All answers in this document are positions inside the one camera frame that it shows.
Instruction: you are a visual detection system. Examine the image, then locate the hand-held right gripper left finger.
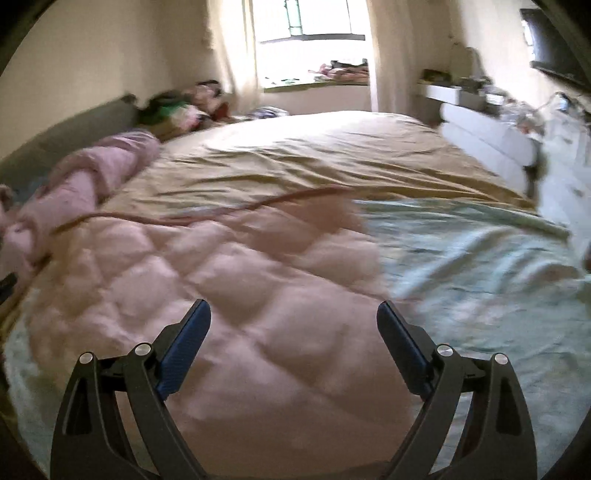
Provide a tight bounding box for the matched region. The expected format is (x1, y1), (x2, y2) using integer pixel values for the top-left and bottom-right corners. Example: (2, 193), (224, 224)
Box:
(50, 298), (212, 480)

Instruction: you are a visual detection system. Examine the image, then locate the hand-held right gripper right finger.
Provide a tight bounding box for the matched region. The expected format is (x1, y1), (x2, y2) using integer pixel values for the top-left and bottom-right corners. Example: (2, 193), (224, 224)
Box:
(376, 300), (539, 480)

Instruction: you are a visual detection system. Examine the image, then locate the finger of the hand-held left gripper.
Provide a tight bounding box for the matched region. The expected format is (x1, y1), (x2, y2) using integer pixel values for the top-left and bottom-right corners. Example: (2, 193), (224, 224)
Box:
(0, 272), (19, 306)

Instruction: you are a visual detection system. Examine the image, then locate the pink quilted jacket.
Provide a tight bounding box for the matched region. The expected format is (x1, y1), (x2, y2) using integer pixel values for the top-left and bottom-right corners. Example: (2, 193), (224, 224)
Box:
(13, 185), (431, 480)

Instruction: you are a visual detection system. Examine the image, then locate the pile of clothes and toys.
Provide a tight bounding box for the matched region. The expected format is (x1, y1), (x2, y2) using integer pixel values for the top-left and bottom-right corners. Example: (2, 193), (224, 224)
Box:
(137, 80), (234, 136)

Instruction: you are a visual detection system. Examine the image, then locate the pink duvet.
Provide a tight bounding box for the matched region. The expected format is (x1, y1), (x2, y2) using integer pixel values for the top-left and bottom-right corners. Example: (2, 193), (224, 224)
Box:
(0, 129), (162, 278)

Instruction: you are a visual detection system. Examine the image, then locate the dark grey headboard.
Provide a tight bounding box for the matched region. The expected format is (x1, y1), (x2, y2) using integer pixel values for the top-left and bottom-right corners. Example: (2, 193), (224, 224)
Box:
(0, 93), (141, 188)

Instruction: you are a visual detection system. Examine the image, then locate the tan bed sheet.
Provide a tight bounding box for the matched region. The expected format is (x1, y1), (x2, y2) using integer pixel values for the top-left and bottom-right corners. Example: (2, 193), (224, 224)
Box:
(2, 110), (537, 324)

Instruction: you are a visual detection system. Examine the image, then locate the white dresser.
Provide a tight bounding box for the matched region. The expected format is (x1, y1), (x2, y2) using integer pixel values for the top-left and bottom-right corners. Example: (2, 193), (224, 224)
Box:
(537, 121), (591, 243)

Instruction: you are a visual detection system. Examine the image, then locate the white desk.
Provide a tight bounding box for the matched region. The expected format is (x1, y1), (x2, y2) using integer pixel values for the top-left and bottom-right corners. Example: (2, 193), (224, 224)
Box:
(417, 79), (491, 112)

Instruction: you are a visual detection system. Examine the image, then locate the windowsill clutter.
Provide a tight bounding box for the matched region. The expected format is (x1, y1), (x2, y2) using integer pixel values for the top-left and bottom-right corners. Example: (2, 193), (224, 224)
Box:
(308, 59), (371, 85)

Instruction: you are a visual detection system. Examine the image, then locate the cream curtain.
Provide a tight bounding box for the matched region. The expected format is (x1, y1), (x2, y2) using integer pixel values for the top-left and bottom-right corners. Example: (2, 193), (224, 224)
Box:
(207, 0), (265, 114)
(366, 0), (422, 116)

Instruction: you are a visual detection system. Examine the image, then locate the window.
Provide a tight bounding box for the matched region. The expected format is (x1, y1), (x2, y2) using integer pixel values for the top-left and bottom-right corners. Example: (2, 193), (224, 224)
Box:
(253, 0), (371, 89)

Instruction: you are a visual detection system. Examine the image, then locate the black television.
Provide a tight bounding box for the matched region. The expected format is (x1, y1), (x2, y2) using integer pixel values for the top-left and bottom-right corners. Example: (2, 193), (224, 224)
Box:
(518, 7), (591, 88)

